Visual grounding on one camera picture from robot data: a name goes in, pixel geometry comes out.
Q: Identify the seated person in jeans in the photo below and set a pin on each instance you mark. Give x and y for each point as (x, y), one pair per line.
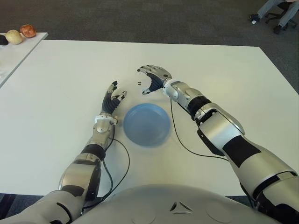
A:
(266, 9)

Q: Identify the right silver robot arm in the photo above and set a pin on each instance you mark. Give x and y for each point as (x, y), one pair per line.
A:
(224, 130)

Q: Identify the dark black round fruit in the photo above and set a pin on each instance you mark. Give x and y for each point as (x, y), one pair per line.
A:
(3, 40)

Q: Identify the beige round fruit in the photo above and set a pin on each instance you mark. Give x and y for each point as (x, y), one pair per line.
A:
(14, 37)

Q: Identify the white charger block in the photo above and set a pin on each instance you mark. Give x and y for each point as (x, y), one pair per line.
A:
(144, 84)

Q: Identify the small white table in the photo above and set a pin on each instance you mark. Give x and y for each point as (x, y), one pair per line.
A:
(23, 50)

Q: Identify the red-brown round fruit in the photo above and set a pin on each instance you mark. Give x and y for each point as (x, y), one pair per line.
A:
(28, 31)

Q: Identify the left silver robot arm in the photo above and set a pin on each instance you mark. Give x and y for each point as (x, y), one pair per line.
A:
(100, 130)

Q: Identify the blue round plate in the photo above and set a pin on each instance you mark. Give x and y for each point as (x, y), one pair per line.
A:
(147, 126)

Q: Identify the grey robot torso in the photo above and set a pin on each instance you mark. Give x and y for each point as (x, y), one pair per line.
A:
(151, 205)

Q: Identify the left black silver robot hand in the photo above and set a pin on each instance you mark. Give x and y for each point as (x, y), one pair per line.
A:
(108, 105)

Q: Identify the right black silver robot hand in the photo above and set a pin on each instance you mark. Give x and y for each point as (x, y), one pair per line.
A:
(160, 74)

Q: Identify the black office chair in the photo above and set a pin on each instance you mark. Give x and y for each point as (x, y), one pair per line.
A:
(272, 16)

